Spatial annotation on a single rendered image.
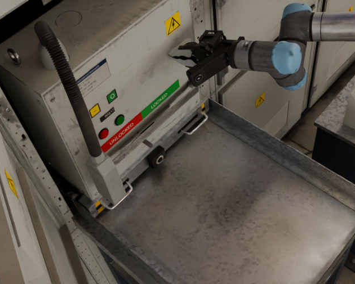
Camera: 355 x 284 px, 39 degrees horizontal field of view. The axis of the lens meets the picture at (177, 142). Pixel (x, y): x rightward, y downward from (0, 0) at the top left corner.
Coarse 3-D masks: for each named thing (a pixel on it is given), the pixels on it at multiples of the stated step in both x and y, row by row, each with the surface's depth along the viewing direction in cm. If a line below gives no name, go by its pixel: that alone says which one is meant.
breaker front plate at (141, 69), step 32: (128, 32) 121; (160, 32) 130; (192, 32) 141; (96, 64) 118; (128, 64) 127; (160, 64) 138; (64, 96) 115; (96, 96) 124; (128, 96) 134; (64, 128) 121; (96, 128) 131; (160, 128) 155; (128, 160) 150; (96, 192) 146
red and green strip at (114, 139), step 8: (168, 88) 147; (176, 88) 150; (160, 96) 146; (152, 104) 145; (144, 112) 144; (136, 120) 143; (128, 128) 142; (112, 136) 138; (120, 136) 141; (104, 144) 137; (112, 144) 140; (104, 152) 139
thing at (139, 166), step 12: (204, 96) 167; (204, 108) 168; (180, 120) 162; (192, 120) 166; (168, 132) 159; (180, 132) 164; (156, 144) 157; (168, 144) 162; (144, 156) 155; (132, 168) 152; (144, 168) 158; (132, 180) 156; (84, 204) 146
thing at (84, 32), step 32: (64, 0) 129; (96, 0) 128; (128, 0) 127; (160, 0) 125; (32, 32) 123; (64, 32) 122; (96, 32) 120; (0, 64) 117; (32, 64) 116; (32, 96) 116; (32, 128) 139; (64, 160) 136
